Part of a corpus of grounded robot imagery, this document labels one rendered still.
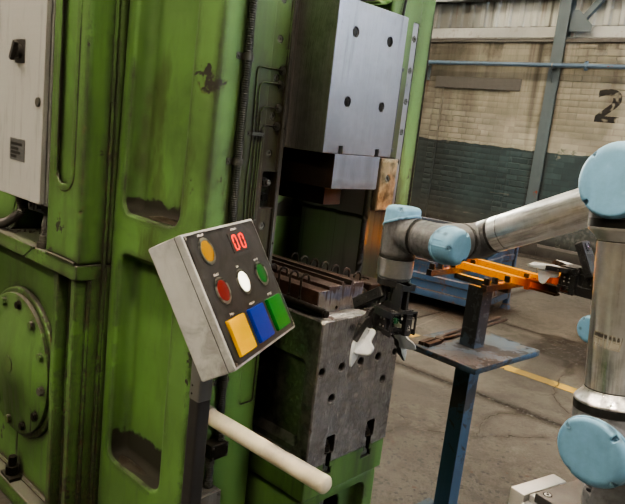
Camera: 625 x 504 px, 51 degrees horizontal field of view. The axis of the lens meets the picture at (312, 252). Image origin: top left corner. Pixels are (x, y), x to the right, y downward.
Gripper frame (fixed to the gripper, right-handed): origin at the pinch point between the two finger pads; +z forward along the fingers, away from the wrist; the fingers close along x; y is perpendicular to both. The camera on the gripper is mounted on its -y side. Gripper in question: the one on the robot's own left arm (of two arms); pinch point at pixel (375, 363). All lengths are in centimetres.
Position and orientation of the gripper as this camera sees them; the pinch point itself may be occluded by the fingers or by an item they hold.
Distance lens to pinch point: 148.2
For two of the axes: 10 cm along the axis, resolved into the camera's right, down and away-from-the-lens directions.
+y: 5.4, 2.2, -8.1
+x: 8.3, -0.1, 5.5
